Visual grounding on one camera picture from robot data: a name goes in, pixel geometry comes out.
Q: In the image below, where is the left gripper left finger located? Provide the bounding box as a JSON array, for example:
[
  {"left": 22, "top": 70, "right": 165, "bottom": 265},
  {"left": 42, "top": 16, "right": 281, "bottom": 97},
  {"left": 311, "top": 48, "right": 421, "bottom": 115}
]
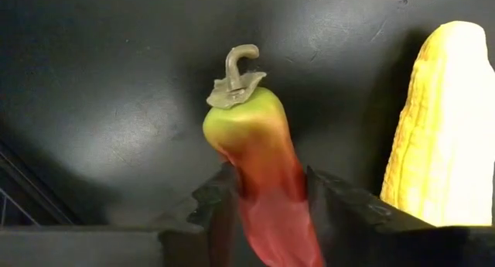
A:
[{"left": 0, "top": 162, "right": 268, "bottom": 267}]

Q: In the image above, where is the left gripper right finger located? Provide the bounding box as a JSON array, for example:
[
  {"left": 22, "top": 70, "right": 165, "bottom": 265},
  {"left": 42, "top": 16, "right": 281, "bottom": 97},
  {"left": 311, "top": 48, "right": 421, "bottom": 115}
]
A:
[{"left": 306, "top": 165, "right": 495, "bottom": 267}]

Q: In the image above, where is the red green chili pepper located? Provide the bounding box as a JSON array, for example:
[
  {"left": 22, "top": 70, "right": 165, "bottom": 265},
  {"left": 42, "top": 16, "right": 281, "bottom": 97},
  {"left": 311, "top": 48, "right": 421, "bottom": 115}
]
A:
[{"left": 202, "top": 43, "right": 326, "bottom": 267}]

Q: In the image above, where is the yellow corn cob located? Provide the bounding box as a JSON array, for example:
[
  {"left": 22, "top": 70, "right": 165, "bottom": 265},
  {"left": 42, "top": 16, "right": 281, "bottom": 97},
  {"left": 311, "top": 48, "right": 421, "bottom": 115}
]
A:
[{"left": 379, "top": 20, "right": 495, "bottom": 228}]

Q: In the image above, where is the black table frame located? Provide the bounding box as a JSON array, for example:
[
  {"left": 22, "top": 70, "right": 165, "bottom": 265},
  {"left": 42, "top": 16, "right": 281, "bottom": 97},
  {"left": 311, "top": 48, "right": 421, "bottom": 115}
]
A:
[{"left": 0, "top": 141, "right": 84, "bottom": 228}]

